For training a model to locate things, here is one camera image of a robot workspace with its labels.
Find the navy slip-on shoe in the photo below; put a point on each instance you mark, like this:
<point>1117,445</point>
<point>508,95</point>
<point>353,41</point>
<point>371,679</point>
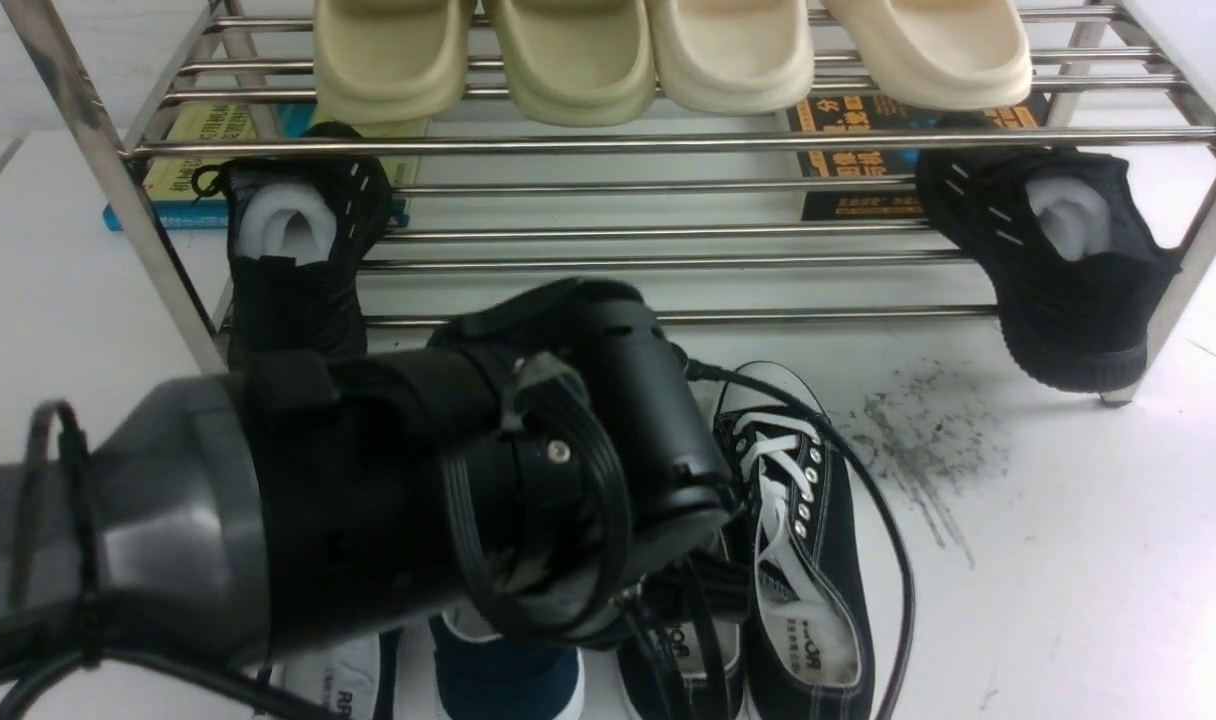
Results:
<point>482,674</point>
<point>355,679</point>

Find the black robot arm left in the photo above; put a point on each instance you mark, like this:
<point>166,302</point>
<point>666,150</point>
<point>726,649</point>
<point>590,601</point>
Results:
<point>533,459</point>

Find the stainless steel shoe rack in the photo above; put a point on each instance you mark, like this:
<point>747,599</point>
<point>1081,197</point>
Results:
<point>118,165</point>

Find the olive green slipper right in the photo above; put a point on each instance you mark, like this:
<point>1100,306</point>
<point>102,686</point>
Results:
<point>576,64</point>

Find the olive green slipper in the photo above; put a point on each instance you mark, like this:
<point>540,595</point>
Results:
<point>389,61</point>
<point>576,64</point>

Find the black lace-up canvas sneaker left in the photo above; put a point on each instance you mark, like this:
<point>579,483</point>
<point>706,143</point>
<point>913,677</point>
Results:
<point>683,657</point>

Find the black lace-up canvas sneaker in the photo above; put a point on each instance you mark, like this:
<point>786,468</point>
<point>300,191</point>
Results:
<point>683,657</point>
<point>807,648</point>

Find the cream slipper left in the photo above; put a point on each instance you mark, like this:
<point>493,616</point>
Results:
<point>733,57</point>

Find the cream slipper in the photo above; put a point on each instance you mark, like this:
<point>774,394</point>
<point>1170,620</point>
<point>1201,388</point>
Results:
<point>733,57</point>
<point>943,55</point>

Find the black knit sneaker left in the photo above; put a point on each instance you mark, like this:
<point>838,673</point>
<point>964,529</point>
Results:
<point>298,230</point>

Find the black knit sneaker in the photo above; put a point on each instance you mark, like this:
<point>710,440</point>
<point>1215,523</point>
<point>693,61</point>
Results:
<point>1075,268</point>
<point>298,230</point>

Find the black and orange book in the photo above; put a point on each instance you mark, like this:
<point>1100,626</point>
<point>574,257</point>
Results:
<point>858,160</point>

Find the black lace-up canvas sneaker right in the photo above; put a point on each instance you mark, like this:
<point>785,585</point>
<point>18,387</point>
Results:
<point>807,648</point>

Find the olive green slipper left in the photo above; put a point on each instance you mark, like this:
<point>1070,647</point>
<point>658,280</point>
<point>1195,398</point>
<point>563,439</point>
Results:
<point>389,61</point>

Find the cream slipper right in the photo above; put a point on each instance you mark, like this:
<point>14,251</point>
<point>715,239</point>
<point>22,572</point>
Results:
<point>943,55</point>

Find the black knit sneaker right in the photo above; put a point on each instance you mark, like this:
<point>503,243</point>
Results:
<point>1075,268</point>

